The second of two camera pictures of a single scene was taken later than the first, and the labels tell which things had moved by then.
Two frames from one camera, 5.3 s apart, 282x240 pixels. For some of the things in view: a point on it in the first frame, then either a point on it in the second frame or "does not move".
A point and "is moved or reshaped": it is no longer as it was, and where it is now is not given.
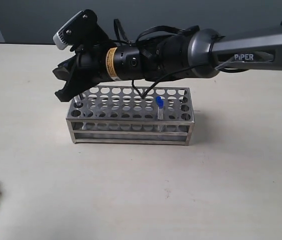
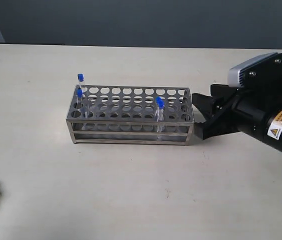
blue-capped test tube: (160, 103) does not move
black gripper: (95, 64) to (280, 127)
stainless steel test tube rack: (117, 114) does not move
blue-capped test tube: (77, 100) is moved or reshaped
